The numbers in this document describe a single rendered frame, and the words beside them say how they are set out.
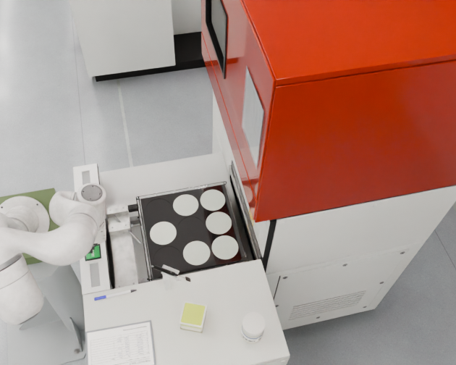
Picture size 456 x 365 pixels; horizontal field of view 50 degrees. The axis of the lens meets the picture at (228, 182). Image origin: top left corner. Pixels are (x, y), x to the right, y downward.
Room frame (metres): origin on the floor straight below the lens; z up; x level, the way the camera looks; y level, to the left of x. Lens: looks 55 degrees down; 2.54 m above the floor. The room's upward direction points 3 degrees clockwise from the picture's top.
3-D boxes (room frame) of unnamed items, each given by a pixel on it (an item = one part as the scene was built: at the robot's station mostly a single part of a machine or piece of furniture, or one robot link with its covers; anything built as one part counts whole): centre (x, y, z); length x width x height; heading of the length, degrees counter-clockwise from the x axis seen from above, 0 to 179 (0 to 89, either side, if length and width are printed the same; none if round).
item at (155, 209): (0.94, 0.13, 0.90); 0.34 x 0.34 x 0.01; 16
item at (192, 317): (0.55, 0.09, 1.00); 0.07 x 0.07 x 0.07; 83
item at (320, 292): (1.28, -0.36, 0.41); 0.82 x 0.71 x 0.82; 16
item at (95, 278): (0.90, 0.50, 0.89); 0.55 x 0.09 x 0.14; 16
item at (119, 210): (1.00, 0.42, 0.89); 0.08 x 0.03 x 0.03; 106
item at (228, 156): (1.19, -0.03, 1.02); 0.82 x 0.03 x 0.40; 16
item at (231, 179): (1.01, -0.07, 0.89); 0.44 x 0.02 x 0.10; 16
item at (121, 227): (0.92, 0.40, 0.89); 0.08 x 0.03 x 0.03; 106
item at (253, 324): (0.53, -0.10, 1.01); 0.07 x 0.07 x 0.10
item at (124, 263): (0.85, 0.38, 0.87); 0.36 x 0.08 x 0.03; 16
